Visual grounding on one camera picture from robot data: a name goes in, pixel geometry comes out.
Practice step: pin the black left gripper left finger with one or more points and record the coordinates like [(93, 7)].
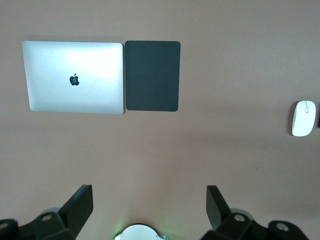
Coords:
[(62, 225)]

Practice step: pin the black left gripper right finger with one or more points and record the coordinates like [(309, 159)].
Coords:
[(232, 225)]

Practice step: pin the white computer mouse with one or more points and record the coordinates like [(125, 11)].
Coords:
[(302, 120)]

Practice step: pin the black mouse pad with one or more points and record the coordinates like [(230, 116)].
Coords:
[(152, 75)]

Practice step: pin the silver apple laptop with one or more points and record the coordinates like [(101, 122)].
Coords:
[(50, 75)]

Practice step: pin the brown table cover mat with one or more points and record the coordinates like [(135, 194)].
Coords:
[(225, 50)]

